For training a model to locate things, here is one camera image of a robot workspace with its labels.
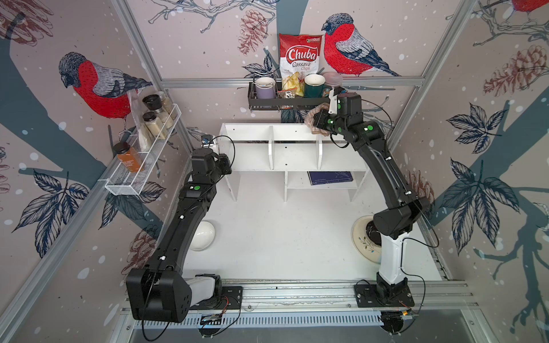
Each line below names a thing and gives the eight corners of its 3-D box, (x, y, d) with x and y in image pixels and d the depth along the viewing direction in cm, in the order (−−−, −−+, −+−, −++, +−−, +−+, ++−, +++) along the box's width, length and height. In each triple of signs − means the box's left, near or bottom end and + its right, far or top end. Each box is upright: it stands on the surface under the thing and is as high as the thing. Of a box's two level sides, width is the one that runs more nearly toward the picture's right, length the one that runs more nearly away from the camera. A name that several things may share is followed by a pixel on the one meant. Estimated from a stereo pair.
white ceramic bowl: (192, 251, 86) (187, 246, 82) (204, 225, 93) (201, 220, 89) (210, 255, 85) (206, 251, 81) (221, 229, 92) (218, 224, 88)
